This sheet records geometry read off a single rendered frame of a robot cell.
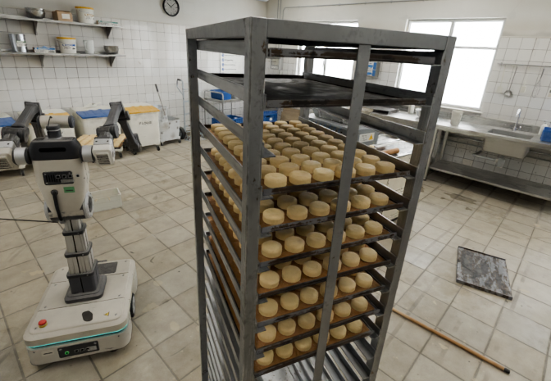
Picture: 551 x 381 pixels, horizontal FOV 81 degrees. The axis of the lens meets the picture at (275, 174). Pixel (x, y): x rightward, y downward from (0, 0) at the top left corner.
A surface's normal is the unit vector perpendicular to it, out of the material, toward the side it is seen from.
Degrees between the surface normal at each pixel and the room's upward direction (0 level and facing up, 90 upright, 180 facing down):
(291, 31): 90
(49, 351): 90
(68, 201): 90
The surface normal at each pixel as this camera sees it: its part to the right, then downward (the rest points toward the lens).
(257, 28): 0.40, 0.36
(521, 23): -0.69, 0.23
